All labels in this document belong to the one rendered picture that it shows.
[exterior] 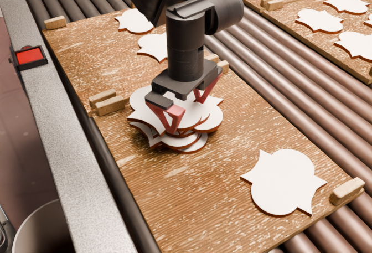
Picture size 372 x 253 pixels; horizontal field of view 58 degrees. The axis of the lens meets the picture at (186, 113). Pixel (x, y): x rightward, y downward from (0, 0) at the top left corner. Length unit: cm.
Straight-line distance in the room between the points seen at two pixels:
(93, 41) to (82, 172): 43
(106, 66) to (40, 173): 115
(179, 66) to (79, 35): 54
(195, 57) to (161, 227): 27
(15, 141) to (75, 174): 150
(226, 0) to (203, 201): 32
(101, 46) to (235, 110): 42
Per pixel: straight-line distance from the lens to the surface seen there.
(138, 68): 84
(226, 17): 52
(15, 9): 129
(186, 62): 50
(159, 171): 60
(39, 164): 197
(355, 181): 62
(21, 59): 97
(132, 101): 64
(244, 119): 70
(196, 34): 48
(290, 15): 112
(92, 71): 85
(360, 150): 75
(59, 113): 78
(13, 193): 190
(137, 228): 57
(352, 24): 113
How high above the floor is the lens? 142
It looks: 43 degrees down
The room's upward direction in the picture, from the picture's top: straight up
